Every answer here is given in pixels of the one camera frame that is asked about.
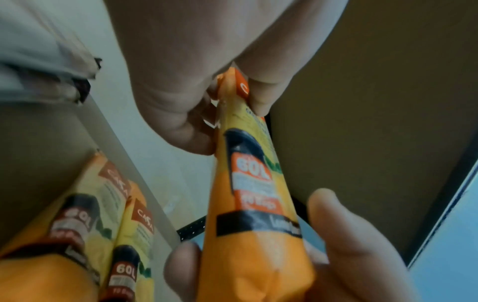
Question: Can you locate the person's left hand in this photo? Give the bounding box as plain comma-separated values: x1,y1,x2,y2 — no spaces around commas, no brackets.
163,188,416,302

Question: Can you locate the person's right hand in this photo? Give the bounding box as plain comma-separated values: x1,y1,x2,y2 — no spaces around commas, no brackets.
101,0,350,156

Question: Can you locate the orange yellow bag roll packet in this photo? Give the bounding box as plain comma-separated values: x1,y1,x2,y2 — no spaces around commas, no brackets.
98,181,156,302
0,150,132,302
196,66,317,302

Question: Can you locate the light blue panel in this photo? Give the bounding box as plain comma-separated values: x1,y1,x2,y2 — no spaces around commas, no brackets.
408,169,478,302

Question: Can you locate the white shelf divider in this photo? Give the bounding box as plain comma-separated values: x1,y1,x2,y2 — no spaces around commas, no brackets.
76,94,182,244

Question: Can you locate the brown shelf board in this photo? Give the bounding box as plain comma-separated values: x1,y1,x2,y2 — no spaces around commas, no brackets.
268,0,478,263

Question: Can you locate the light grey sleeve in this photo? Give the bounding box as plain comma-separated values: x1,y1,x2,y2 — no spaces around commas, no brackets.
0,0,104,104

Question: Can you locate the black perforated shelf rail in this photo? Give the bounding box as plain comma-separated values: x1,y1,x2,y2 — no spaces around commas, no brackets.
178,214,208,243

